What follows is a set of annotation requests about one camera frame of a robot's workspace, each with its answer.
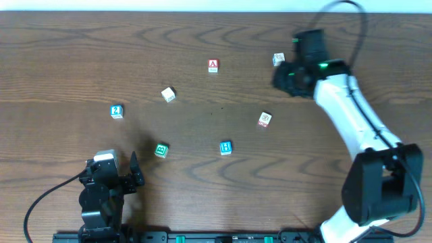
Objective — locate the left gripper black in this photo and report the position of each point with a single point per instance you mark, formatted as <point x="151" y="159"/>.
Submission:
<point x="122" y="182"/>

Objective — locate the green face block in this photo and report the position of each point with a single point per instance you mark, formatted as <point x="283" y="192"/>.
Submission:
<point x="161" y="150"/>

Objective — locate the white block top right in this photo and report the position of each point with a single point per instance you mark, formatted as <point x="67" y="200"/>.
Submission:
<point x="278" y="58"/>

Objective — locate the cream block green R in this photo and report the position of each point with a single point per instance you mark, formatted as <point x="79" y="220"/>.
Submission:
<point x="168" y="94"/>

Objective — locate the white block red drawing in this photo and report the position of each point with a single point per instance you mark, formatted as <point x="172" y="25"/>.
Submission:
<point x="264" y="119"/>

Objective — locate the blue number 2 block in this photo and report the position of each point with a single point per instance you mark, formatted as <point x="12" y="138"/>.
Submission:
<point x="116" y="111"/>

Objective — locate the red letter A block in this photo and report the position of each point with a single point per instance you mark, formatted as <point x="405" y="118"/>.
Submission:
<point x="213" y="65"/>

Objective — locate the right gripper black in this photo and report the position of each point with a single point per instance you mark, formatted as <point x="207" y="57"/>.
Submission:
<point x="283" y="79"/>

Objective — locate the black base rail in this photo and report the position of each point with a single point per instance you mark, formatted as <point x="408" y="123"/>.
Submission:
<point x="164" y="237"/>

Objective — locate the blue letter H block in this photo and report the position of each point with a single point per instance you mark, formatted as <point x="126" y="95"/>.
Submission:
<point x="225" y="147"/>

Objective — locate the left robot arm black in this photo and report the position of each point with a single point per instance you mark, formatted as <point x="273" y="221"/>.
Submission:
<point x="102" y="198"/>

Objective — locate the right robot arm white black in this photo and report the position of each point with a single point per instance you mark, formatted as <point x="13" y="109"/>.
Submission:
<point x="382" y="191"/>

